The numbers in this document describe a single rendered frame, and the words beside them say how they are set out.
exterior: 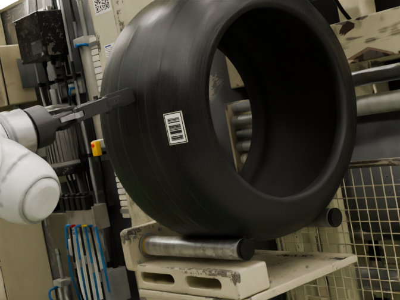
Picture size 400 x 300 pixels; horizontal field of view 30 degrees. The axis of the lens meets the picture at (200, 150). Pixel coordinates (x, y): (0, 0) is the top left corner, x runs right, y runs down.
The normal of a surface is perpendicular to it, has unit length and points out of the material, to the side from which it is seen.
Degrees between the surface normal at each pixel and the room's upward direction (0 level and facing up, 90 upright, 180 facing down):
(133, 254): 90
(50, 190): 121
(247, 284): 90
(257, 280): 90
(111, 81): 69
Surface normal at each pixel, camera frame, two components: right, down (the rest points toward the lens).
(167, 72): -0.15, -0.19
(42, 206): 0.77, 0.35
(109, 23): -0.76, 0.18
